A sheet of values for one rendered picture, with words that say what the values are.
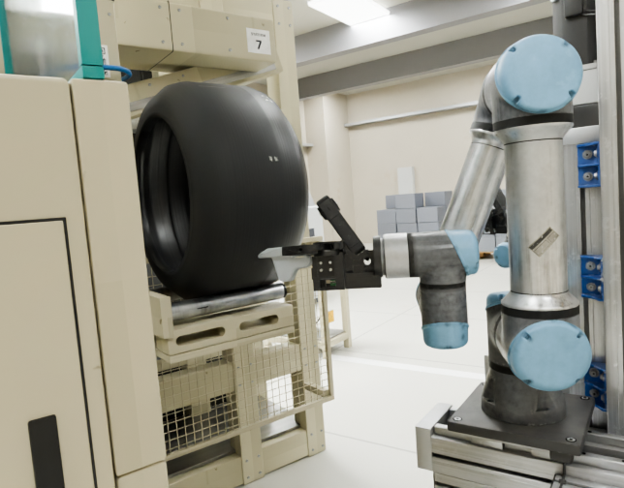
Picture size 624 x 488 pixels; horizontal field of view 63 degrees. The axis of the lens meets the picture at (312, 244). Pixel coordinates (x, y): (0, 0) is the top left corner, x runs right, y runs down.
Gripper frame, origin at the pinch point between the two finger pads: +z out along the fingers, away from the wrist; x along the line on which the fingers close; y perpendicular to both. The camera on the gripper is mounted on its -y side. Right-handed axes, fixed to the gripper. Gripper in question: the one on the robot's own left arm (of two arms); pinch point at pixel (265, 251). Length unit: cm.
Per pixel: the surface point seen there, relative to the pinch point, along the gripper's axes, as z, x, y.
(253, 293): 15.6, 46.0, 9.1
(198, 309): 26.9, 34.9, 11.8
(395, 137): -46, 1099, -295
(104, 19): 42, 21, -58
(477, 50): -180, 768, -342
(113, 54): 41, 24, -50
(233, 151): 13.0, 25.7, -24.7
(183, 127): 25.0, 26.1, -31.7
